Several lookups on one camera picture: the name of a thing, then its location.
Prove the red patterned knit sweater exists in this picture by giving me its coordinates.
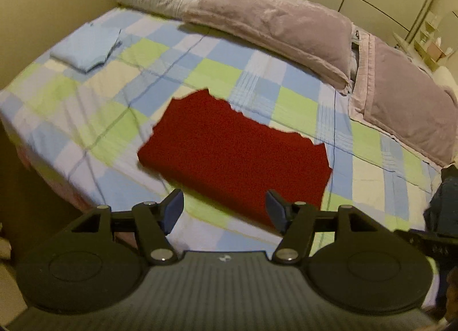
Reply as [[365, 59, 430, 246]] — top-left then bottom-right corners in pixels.
[[137, 89, 332, 226]]

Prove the dark clothes pile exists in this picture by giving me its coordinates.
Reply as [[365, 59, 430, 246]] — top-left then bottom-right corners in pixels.
[[423, 165, 458, 236]]

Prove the checkered bed sheet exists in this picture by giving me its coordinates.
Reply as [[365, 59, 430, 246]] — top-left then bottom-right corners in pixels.
[[1, 8, 440, 230]]

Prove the mauve pillow near headboard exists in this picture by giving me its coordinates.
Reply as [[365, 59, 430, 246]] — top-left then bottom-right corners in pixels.
[[349, 31, 457, 167]]

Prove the mauve pillow far side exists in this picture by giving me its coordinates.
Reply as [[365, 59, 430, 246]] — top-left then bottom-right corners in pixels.
[[116, 0, 353, 92]]

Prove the folded light blue cloth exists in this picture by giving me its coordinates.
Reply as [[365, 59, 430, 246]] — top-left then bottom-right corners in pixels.
[[50, 23, 121, 73]]

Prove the pink box on nightstand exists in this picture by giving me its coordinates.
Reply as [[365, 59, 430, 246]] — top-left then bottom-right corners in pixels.
[[427, 41, 445, 61]]

